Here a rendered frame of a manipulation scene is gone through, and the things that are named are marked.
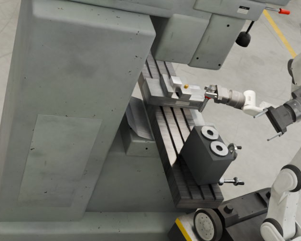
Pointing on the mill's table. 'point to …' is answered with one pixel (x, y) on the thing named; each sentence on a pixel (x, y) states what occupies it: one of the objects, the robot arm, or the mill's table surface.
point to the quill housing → (217, 42)
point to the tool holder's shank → (203, 104)
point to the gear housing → (232, 8)
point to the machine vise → (196, 90)
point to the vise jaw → (186, 93)
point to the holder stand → (206, 155)
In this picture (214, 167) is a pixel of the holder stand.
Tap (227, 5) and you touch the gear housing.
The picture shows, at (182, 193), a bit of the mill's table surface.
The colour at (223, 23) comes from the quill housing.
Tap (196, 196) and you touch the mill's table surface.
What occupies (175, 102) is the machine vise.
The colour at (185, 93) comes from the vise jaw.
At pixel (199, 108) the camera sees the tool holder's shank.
